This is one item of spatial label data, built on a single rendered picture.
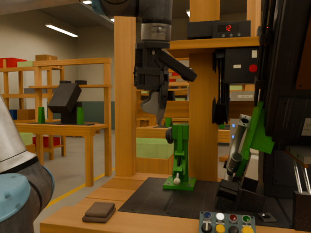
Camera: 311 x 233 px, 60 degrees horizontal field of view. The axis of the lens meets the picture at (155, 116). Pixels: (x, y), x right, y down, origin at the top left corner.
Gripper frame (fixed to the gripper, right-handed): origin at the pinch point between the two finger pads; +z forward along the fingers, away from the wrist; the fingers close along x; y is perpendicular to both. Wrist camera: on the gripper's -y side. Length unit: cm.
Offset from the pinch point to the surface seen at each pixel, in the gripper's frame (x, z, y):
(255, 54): -36, -19, -47
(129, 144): -63, 28, 2
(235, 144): -22.5, 15.4, -34.9
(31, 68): -552, 17, 165
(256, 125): -8.4, 4.1, -33.9
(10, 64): -589, 12, 217
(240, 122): -17.4, 5.4, -33.4
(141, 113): -72, 14, -5
